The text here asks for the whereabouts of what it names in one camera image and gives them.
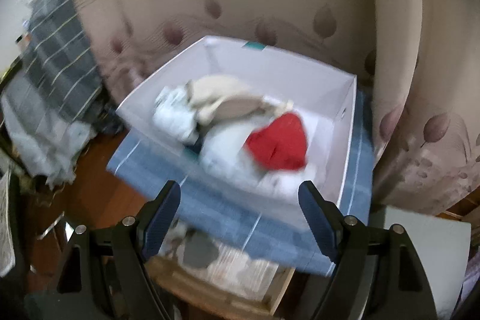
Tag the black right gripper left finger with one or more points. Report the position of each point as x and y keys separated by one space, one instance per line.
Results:
x=97 y=263

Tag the red lace underwear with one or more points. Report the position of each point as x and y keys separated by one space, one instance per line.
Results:
x=281 y=146

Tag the wooden drawer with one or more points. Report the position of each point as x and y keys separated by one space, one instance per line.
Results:
x=217 y=278

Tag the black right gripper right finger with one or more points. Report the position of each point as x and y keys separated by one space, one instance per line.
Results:
x=377 y=272

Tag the white cardboard box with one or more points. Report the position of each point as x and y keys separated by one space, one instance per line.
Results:
x=323 y=97

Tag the dark plaid shirt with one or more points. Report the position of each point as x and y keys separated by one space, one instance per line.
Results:
x=60 y=63

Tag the blue plaid bedding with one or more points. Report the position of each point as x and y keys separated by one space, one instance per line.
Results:
x=245 y=221

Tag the white crumpled cloth pile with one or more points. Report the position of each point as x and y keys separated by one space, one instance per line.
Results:
x=47 y=144

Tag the floral patterned curtain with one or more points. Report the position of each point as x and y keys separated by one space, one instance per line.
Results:
x=420 y=59

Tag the beige bra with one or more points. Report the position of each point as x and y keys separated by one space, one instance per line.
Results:
x=218 y=97

